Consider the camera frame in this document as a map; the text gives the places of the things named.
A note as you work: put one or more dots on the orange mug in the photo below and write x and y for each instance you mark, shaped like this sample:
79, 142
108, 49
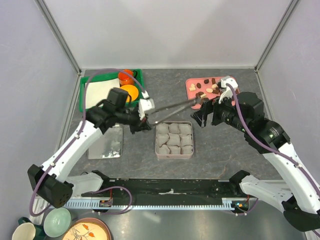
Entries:
126, 76

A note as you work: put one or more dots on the green plastic bin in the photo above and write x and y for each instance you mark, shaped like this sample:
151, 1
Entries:
109, 76

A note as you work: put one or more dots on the cream and green mug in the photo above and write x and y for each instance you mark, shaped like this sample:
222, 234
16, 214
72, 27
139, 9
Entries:
27, 230

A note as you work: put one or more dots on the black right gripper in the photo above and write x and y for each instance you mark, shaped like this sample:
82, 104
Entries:
200, 116

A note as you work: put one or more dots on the pink painted plate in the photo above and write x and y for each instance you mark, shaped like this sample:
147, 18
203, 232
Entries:
88, 228

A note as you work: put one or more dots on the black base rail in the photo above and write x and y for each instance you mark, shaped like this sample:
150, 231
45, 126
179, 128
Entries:
175, 192

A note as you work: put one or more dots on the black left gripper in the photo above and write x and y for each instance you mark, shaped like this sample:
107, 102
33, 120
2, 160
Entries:
140, 125

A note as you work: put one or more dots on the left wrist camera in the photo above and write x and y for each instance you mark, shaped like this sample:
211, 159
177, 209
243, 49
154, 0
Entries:
146, 107

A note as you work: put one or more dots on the silver tin lid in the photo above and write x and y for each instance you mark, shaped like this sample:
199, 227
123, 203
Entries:
109, 146

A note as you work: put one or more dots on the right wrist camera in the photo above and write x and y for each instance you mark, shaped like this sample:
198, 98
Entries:
227, 86

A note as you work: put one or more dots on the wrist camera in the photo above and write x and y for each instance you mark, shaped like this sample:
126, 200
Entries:
227, 86
146, 107

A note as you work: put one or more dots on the light green bowl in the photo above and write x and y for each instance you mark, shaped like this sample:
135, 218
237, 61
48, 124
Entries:
57, 222

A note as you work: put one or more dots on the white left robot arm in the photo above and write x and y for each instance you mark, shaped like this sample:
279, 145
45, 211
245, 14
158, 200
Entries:
51, 180

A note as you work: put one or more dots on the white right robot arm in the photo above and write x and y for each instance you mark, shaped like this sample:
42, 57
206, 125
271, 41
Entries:
300, 205

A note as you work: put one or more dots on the pink tray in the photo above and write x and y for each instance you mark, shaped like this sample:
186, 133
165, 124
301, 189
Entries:
202, 91

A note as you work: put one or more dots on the yellow bowl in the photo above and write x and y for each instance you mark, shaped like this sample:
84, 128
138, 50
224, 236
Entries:
133, 92

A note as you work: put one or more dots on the pink chocolate tin box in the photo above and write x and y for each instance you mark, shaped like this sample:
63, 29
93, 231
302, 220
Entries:
174, 140

